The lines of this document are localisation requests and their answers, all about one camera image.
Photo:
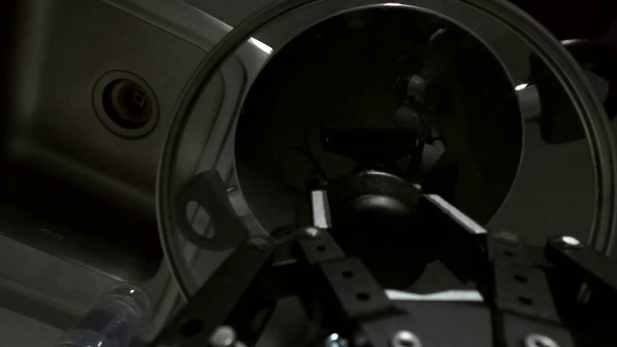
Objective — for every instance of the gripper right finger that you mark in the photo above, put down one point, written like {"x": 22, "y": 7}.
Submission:
{"x": 523, "y": 284}

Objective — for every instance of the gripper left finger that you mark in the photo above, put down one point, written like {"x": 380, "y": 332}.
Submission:
{"x": 354, "y": 284}

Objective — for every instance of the glass lid with black knob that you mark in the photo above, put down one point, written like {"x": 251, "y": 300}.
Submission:
{"x": 381, "y": 217}

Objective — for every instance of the clear plastic bottle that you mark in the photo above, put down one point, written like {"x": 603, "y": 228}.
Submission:
{"x": 108, "y": 318}

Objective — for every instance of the stainless steel sink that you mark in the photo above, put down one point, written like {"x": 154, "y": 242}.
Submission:
{"x": 62, "y": 183}

